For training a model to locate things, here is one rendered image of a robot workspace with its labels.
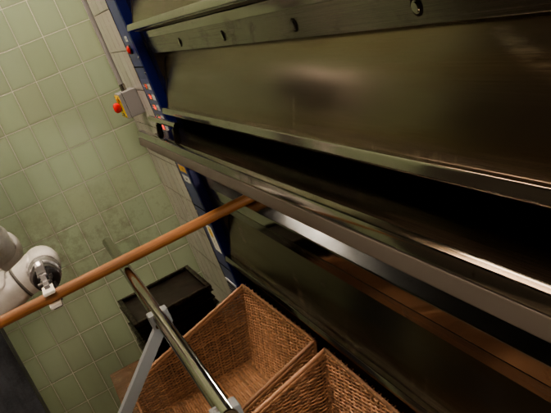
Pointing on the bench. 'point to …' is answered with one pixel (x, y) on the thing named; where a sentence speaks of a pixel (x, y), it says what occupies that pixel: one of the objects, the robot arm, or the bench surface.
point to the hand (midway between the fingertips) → (52, 296)
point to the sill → (410, 292)
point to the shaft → (124, 260)
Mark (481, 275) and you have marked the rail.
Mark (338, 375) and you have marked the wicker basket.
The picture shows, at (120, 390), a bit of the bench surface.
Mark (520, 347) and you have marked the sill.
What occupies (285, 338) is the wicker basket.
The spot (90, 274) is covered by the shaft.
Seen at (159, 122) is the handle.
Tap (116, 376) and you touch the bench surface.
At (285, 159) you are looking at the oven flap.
